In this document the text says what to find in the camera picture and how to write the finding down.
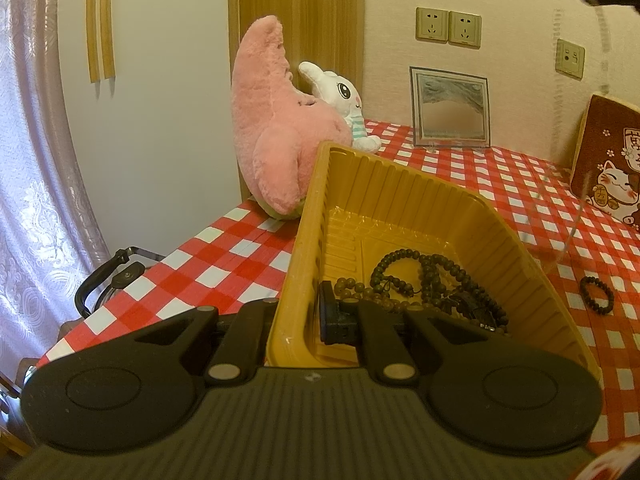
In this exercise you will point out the red white checkered tablecloth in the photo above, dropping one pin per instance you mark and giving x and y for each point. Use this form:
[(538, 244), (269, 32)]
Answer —
[(200, 270)]

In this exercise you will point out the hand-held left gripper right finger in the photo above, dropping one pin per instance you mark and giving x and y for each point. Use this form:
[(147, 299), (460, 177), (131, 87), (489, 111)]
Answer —
[(340, 325)]

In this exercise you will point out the yellow plastic tray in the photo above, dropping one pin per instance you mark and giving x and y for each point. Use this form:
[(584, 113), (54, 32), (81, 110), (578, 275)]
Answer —
[(410, 200)]

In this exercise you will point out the brown lucky cat cushion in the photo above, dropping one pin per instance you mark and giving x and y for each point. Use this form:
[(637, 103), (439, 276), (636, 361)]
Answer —
[(610, 160)]

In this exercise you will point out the wooden door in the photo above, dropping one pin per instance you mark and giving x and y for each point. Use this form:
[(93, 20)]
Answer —
[(300, 10)]

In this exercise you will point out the beige wall socket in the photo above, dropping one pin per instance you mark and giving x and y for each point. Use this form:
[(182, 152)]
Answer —
[(570, 58), (432, 25), (465, 29)]

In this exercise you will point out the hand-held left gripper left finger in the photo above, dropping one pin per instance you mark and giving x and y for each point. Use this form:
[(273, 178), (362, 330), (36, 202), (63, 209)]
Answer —
[(255, 320)]

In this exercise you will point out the white rabbit plush toy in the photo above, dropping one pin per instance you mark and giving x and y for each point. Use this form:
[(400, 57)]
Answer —
[(345, 95)]

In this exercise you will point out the framed landscape picture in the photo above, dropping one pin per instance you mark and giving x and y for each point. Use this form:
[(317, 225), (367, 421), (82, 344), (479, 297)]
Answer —
[(450, 110)]

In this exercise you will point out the pink starfish plush toy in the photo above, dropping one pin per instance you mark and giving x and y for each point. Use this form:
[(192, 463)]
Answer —
[(280, 125)]

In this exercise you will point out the white lace curtain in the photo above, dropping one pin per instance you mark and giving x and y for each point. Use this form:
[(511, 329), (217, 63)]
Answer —
[(30, 185)]

